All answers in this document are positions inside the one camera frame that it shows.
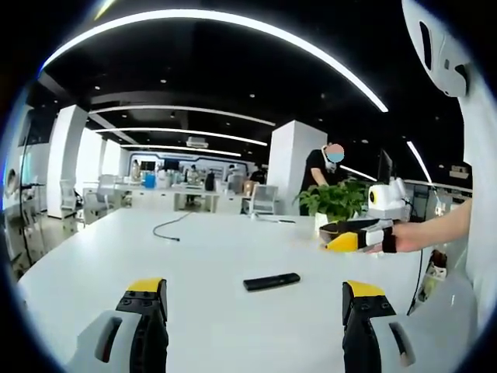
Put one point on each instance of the ceiling air conditioner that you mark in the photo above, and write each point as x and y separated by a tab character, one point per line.
197	142

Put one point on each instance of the white worn device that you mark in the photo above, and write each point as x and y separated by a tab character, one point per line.
442	23

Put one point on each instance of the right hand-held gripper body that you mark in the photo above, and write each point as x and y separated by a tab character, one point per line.
388	202

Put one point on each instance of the black cylindrical tube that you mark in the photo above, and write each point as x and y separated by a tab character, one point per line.
272	281

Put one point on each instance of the black desk monitor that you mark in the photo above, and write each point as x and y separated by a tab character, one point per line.
385	167

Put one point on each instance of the white office chair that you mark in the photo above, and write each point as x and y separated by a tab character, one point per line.
68	198
264	198
95	202

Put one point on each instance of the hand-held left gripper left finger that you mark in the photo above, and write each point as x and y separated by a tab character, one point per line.
143	307

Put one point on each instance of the green potted plant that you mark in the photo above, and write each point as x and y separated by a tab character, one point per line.
334	198

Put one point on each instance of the person's white shirt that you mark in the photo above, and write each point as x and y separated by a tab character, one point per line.
483	233

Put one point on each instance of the blue water jug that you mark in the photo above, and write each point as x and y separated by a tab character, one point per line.
149	181

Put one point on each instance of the person's right hand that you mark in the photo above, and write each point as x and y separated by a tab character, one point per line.
407	239

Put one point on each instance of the black light stand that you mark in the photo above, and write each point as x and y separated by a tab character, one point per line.
25	194

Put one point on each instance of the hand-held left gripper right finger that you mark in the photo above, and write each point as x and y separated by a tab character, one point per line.
365	311

